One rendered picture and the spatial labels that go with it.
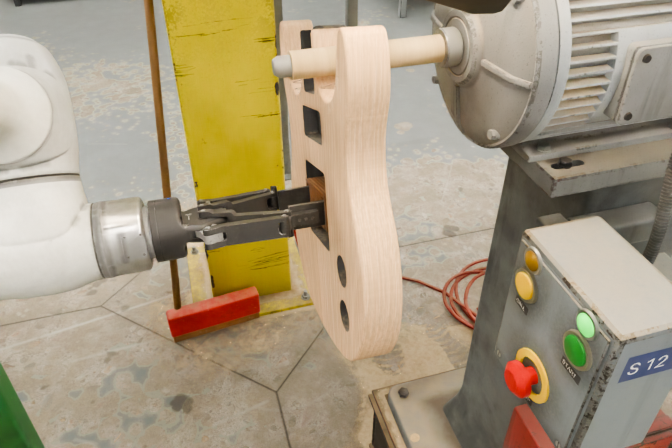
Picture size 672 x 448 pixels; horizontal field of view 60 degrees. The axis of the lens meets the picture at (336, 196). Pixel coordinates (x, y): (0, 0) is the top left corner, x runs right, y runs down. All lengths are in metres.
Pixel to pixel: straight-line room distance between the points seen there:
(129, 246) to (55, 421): 1.32
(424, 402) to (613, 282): 0.93
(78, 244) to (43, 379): 1.41
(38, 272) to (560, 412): 0.57
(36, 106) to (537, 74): 0.51
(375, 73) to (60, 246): 0.38
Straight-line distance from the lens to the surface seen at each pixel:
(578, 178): 0.76
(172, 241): 0.70
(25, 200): 0.70
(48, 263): 0.70
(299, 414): 1.82
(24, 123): 0.67
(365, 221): 0.60
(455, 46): 0.70
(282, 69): 0.65
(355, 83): 0.56
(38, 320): 2.28
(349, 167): 0.60
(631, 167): 0.81
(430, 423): 1.46
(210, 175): 1.75
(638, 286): 0.63
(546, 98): 0.66
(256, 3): 1.56
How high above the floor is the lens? 1.51
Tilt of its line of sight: 36 degrees down
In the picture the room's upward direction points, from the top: straight up
